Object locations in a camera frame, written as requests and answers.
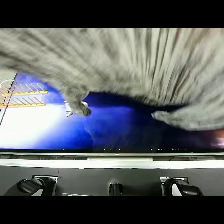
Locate wooden hanger rack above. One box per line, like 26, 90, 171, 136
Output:
0, 72, 49, 125

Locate black white striped shirt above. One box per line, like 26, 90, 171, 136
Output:
0, 28, 224, 132

